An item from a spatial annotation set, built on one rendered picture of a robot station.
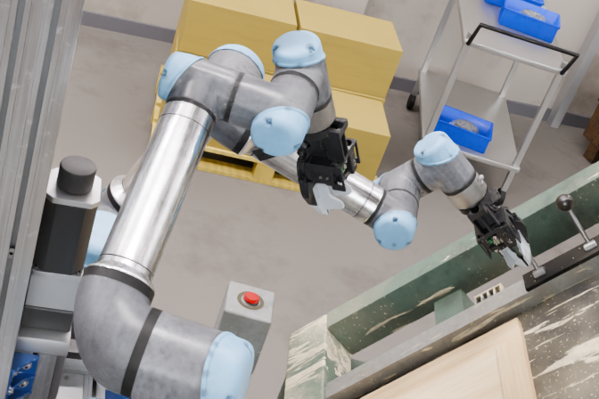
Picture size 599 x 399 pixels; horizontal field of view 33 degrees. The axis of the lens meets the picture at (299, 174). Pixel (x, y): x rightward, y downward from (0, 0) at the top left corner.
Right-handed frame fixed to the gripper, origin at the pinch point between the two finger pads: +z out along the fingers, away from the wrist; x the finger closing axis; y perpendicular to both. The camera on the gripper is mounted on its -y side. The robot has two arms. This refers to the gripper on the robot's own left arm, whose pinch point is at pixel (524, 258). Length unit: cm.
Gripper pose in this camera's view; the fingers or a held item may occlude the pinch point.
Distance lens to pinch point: 215.9
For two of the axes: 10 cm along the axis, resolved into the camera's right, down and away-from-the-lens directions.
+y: -0.6, 5.2, -8.5
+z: 6.1, 7.0, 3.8
